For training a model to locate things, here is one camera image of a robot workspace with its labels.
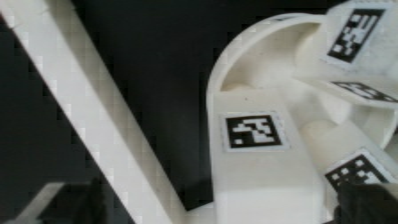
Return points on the white front fence bar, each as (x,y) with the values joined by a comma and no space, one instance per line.
(48,28)

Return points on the round white stool seat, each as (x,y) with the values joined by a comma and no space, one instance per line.
(256,68)

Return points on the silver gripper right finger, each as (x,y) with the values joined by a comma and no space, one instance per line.
(366,204)

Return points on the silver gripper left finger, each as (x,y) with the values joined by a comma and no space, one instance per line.
(68,203)

